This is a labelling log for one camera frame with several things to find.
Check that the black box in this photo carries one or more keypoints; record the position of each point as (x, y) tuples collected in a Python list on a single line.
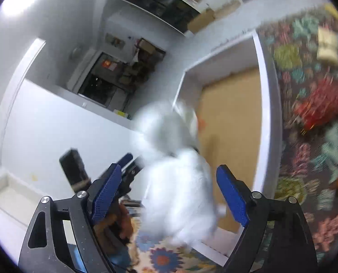
[(72, 167)]

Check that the cluttered storage shelf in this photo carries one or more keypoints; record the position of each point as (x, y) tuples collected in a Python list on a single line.
[(129, 71)]

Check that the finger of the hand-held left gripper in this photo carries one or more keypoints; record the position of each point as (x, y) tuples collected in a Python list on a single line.
[(133, 172), (126, 159)]

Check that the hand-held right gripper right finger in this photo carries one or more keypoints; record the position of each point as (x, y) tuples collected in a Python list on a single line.
[(231, 196)]

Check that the black cube shelf cabinet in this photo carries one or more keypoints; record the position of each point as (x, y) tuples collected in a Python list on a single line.
[(157, 5)]

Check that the white storage box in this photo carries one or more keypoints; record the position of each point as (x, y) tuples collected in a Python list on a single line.
[(231, 113)]

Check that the small wall picture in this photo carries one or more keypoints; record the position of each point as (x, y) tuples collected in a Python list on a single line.
[(115, 41)]

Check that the person's left hand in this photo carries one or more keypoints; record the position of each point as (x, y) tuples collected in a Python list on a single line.
[(119, 221)]

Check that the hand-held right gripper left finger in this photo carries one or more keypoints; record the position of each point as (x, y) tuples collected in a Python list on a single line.
[(106, 193)]

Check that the white fluffy plush toy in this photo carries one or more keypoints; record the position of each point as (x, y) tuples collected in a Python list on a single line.
[(177, 193)]

